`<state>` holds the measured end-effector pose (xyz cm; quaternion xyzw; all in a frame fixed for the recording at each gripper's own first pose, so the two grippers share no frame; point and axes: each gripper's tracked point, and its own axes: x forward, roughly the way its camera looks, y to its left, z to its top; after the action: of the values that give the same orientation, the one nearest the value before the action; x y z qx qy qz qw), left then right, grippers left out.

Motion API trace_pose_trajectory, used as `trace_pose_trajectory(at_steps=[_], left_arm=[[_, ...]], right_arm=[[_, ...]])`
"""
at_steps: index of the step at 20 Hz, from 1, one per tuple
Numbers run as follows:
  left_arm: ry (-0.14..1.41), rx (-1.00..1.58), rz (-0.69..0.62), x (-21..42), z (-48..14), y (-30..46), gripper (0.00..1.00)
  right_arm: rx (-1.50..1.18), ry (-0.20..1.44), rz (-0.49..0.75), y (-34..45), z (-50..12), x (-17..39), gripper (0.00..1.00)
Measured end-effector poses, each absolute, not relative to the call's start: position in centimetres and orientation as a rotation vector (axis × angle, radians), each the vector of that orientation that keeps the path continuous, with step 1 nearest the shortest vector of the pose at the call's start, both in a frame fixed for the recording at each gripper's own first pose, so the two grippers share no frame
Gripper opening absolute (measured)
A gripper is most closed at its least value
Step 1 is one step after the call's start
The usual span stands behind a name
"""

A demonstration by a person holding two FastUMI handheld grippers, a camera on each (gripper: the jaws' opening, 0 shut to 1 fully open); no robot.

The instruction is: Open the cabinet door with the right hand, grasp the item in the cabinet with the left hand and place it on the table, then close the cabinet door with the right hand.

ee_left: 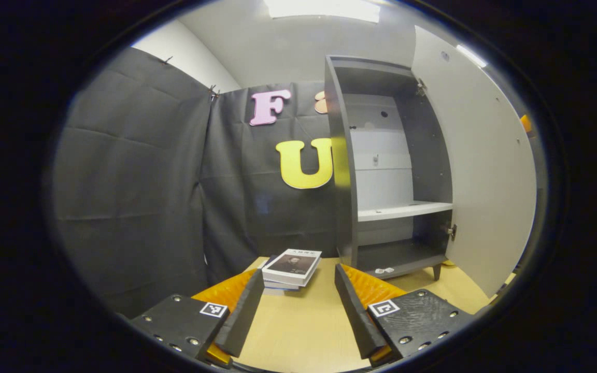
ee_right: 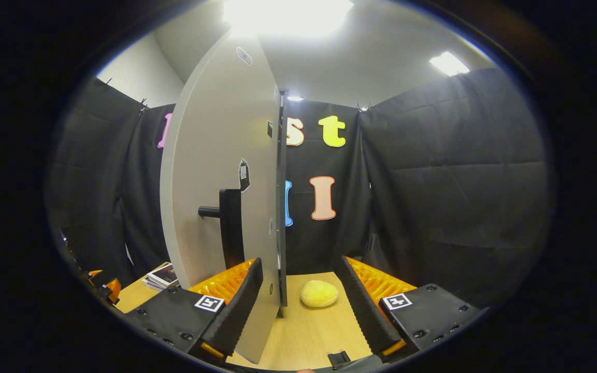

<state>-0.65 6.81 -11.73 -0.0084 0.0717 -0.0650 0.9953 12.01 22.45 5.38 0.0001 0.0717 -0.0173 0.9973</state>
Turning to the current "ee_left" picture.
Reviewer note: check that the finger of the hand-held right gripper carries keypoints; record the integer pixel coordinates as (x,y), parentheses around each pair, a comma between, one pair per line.
(526,125)

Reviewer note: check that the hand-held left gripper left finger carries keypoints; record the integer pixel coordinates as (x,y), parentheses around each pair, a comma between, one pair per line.
(244,316)

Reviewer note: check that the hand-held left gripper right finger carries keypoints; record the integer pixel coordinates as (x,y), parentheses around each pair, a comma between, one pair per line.
(355,316)

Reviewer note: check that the light grey cabinet door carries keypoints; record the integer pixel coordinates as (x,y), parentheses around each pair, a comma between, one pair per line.
(485,181)

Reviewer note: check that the dark grey cabinet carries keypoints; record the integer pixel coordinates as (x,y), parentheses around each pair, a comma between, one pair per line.
(340,207)

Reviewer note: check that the metal door hinge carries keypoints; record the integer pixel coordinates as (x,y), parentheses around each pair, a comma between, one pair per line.
(452,232)
(421,87)

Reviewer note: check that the white cabinet shelf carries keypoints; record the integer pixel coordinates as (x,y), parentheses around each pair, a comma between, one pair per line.
(402,210)

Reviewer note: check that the blue-edged book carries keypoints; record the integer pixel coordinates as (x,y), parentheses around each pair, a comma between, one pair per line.
(280,286)

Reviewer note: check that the white book with portrait cover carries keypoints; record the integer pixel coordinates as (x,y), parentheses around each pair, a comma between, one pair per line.
(293,264)

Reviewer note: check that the small ceiling light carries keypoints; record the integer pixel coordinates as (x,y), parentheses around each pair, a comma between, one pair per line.
(472,56)

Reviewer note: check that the black backdrop cloth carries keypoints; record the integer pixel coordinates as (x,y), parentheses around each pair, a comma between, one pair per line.
(132,181)

